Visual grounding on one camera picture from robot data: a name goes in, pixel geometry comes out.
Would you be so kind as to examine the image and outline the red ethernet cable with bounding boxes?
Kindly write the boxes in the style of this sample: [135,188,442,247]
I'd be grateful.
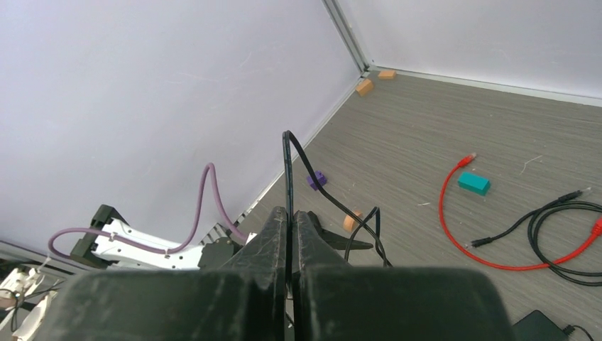
[438,153,602,272]

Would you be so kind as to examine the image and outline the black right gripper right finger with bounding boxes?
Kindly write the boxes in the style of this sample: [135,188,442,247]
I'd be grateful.
[291,211,351,340]

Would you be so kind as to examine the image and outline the orange block near corner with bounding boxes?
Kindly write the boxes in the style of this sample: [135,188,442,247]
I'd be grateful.
[355,78,374,97]

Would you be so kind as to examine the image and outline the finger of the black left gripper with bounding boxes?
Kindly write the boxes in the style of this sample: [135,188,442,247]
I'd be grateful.
[307,212,373,251]

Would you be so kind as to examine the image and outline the black ethernet cable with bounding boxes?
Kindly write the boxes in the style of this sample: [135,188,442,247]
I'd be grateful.
[464,186,602,287]

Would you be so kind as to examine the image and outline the orange block corner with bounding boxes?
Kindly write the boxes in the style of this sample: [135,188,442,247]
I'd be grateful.
[378,70,397,80]
[355,78,374,97]

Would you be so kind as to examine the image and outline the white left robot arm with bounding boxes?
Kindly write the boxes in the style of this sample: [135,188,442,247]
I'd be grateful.
[15,205,379,340]

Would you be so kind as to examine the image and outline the teal block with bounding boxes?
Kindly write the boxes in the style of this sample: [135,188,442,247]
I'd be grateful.
[458,172,491,196]

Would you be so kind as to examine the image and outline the orange block far corner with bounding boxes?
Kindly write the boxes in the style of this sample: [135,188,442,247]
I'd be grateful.
[378,70,397,80]

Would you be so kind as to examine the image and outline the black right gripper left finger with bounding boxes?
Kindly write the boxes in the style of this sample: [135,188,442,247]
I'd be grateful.
[224,207,288,340]

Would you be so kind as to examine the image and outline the purple block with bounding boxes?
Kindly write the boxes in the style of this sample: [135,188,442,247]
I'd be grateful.
[306,170,327,190]

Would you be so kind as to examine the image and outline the black power adapter with cord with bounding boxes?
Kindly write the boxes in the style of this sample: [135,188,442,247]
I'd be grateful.
[282,130,602,341]

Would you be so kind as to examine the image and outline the tan wooden block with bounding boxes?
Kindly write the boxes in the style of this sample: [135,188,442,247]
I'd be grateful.
[342,210,363,233]

